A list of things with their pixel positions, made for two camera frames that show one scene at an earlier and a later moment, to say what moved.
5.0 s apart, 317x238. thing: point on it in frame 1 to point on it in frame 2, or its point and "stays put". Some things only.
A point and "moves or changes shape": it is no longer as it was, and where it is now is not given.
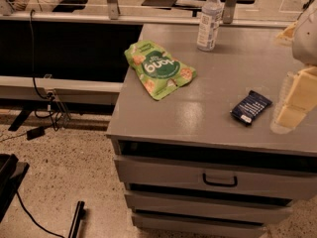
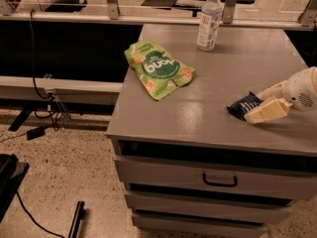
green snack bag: (158, 71) stays put
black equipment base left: (12, 173) stays put
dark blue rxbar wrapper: (250, 107) moves or changes shape
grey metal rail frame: (112, 12) stays put
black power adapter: (34, 133) stays put
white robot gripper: (306, 40) to (299, 90)
